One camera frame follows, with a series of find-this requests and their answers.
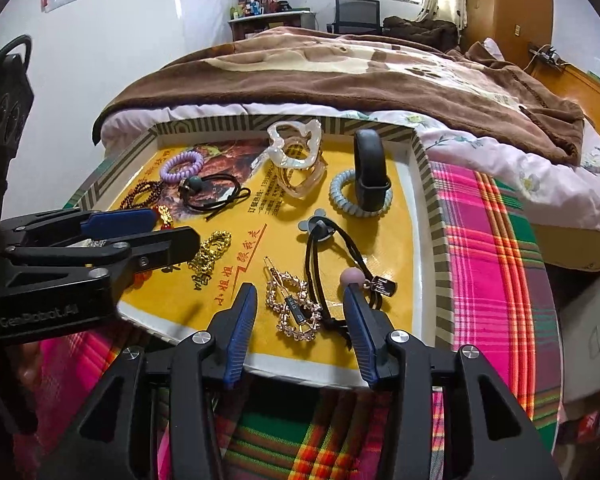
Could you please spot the black office chair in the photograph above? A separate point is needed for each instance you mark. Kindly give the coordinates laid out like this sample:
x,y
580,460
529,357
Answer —
x,y
357,12

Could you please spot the red plastic bag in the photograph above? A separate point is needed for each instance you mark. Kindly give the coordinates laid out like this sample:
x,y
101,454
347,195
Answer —
x,y
595,425

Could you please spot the cluttered desk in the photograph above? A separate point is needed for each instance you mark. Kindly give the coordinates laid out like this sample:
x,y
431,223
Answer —
x,y
260,22

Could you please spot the translucent hair claw clip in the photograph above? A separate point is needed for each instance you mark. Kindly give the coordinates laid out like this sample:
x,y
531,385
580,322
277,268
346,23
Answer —
x,y
300,164

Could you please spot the group of bottles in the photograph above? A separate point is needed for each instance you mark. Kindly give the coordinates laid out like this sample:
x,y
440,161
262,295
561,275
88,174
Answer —
x,y
252,7

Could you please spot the black wristband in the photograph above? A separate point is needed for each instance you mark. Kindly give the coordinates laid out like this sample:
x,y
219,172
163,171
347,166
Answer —
x,y
370,155

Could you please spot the rhinestone hair clip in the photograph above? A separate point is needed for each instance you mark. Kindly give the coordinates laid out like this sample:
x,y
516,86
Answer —
x,y
275,300

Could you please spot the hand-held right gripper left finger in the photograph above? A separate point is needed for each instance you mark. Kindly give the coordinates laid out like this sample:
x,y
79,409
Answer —
x,y
242,332

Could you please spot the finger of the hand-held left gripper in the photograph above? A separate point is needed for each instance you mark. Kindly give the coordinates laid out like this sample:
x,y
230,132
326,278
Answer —
x,y
165,247
115,220

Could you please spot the wooden bed frame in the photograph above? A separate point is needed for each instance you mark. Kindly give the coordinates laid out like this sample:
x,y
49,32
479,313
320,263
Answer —
x,y
570,245

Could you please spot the silver sparkly jewelry piece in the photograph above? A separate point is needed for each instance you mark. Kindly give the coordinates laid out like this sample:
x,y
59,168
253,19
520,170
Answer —
x,y
91,243

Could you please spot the yellow printed shallow box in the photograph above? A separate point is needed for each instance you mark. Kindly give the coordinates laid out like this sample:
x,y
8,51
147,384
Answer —
x,y
405,220

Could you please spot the dark brown cloth pile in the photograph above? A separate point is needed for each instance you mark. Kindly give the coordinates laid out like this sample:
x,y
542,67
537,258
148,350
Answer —
x,y
420,30

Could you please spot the wooden wardrobe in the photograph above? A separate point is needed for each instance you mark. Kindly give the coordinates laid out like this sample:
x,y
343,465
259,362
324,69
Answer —
x,y
505,5

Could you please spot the white pillow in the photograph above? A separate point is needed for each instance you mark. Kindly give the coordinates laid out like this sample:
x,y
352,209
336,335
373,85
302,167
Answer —
x,y
493,49

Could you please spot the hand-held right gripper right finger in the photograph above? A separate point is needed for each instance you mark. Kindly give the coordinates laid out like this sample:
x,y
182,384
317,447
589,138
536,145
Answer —
x,y
360,332

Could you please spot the pink plaid tablecloth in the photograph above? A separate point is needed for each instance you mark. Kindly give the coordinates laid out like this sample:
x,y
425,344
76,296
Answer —
x,y
480,285

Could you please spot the grey cabinet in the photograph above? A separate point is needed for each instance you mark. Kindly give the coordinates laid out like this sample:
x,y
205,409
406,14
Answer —
x,y
590,335

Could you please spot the person's left hand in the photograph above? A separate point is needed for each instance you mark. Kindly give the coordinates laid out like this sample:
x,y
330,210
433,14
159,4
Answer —
x,y
30,362

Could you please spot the brown blanket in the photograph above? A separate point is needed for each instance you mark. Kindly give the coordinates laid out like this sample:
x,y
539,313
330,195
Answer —
x,y
330,80

